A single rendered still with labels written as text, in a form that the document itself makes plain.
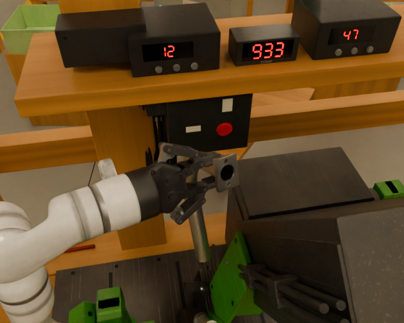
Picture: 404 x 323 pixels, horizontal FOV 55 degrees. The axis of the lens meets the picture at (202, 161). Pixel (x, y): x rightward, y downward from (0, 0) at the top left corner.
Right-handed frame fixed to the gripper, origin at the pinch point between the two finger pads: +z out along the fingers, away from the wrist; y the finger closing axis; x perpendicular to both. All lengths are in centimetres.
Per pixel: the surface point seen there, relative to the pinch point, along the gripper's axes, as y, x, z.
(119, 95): 11.6, 16.3, -8.0
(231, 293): -30.1, 4.8, 3.3
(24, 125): -46, 279, -12
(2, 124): -43, 290, -27
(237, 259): -22.7, 4.6, 5.5
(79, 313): -30.5, 19.4, -24.2
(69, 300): -46, 46, -25
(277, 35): 17.8, 7.7, 20.6
